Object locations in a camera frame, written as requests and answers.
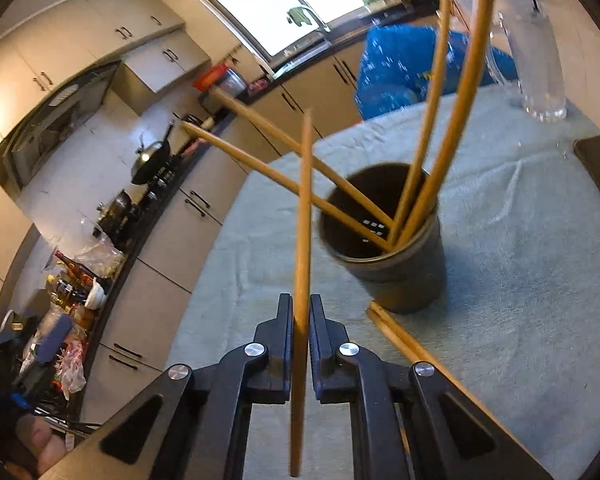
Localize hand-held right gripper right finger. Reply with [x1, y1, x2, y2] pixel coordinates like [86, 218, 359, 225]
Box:
[309, 294, 553, 480]

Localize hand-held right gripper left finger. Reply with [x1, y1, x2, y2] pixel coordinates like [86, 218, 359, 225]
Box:
[55, 292, 295, 480]

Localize black chopstick holder cup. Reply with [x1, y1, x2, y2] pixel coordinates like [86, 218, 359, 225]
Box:
[316, 161, 447, 315]

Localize black kitchen countertop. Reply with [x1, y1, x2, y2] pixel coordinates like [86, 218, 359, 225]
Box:
[72, 35, 381, 396]

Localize white bowl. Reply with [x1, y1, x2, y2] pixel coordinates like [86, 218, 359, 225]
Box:
[84, 279, 107, 309]

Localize grey-blue table cloth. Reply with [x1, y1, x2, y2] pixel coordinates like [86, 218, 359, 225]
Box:
[165, 77, 600, 480]

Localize clear plastic food bag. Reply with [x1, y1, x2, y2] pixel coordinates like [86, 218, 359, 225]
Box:
[74, 239, 127, 278]

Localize black gas stove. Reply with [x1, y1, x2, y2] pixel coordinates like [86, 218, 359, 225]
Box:
[107, 155, 183, 241]

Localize steel pot with lid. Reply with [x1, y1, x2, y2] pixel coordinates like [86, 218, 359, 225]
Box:
[96, 189, 134, 228]

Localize red-label sauce bottle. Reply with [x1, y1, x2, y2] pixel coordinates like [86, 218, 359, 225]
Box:
[54, 250, 92, 285]

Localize black wok with lid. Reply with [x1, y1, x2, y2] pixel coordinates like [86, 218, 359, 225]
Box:
[130, 121, 177, 186]

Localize silver rice cooker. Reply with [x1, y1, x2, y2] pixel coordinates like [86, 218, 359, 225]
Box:
[219, 67, 249, 98]

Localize red plastic basket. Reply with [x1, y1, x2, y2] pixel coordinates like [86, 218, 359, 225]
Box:
[193, 63, 231, 93]

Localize kitchen sink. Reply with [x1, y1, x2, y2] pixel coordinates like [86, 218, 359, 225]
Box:
[271, 39, 332, 80]

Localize blue plastic bag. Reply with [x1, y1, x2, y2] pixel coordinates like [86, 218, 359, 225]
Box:
[353, 22, 520, 122]

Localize grey range hood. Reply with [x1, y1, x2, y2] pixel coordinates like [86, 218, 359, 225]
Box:
[2, 60, 122, 187]

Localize chrome faucet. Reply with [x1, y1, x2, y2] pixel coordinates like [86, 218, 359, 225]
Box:
[292, 5, 332, 36]

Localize kitchen window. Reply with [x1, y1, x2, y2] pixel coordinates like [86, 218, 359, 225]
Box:
[189, 0, 383, 63]

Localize clear glass pitcher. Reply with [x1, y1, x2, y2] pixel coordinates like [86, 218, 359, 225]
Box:
[484, 0, 569, 123]

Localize beige upper kitchen cabinets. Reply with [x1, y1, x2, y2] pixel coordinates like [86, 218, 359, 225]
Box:
[0, 0, 187, 291]

